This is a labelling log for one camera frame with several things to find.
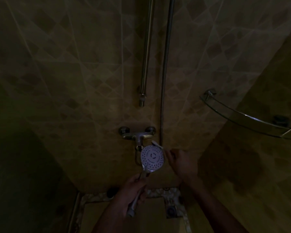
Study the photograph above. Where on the square floor drain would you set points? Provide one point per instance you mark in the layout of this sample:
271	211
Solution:
171	211

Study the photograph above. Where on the person's left fingers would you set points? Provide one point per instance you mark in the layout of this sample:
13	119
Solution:
140	183

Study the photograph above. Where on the person's left hand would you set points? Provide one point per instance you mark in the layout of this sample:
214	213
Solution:
129	190

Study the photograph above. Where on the person's left forearm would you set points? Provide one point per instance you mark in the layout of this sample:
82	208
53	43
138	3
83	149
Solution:
109	219

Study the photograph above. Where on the person's right forearm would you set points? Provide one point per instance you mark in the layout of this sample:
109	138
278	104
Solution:
213	208

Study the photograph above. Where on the white cleaning brush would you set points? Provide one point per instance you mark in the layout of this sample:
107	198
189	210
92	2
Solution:
157	144

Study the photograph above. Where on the white handheld shower head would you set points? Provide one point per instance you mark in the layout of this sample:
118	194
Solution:
151	156

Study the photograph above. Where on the glass corner shelf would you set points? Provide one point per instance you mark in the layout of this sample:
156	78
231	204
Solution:
245	117

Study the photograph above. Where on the person's right hand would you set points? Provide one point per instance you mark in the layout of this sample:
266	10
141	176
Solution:
184	164

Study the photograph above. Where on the chrome shower mixer tap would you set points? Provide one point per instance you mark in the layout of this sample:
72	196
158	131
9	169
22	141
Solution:
138	135

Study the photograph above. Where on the chrome shower riser rail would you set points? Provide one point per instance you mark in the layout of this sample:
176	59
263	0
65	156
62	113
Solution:
146	50

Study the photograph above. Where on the person's right fingers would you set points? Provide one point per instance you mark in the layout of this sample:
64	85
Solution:
173	157

